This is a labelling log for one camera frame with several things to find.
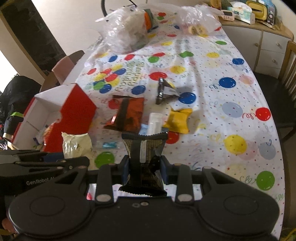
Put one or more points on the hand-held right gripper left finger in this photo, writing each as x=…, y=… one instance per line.
x=126, y=169

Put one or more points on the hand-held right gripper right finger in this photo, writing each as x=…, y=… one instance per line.
x=163, y=169

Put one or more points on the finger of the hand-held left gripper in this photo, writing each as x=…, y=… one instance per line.
x=23, y=154
x=69, y=162

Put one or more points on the black gold snack packet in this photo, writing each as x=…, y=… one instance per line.
x=138, y=157

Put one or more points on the cream snack packet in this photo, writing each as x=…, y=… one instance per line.
x=76, y=143

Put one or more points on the copper foil snack packet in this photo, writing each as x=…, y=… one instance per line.
x=131, y=113

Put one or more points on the red cardboard box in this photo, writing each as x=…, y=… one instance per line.
x=78, y=102

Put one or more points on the dark brown snack packet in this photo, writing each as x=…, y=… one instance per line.
x=163, y=92

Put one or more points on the teal wrapped candy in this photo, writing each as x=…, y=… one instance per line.
x=109, y=145

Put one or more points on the blue white snack packet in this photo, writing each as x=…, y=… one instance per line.
x=153, y=122

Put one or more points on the yellow snack packet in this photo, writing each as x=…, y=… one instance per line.
x=178, y=120

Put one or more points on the wooden chair with cloth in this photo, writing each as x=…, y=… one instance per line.
x=76, y=55

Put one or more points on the balloon print tablecloth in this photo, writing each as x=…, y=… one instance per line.
x=208, y=69

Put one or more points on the wooden slat-back chair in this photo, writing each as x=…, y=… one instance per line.
x=275, y=92

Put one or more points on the large clear plastic bag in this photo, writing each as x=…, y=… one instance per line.
x=127, y=30

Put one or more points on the clear plastic bag with biscuits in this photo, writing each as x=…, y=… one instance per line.
x=198, y=20

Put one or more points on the white sideboard cabinet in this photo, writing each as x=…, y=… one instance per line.
x=261, y=46

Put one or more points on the white digital timer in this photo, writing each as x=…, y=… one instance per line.
x=226, y=14

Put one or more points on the tissue box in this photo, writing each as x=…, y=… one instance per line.
x=241, y=11

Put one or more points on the yellow box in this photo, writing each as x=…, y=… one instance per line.
x=256, y=8

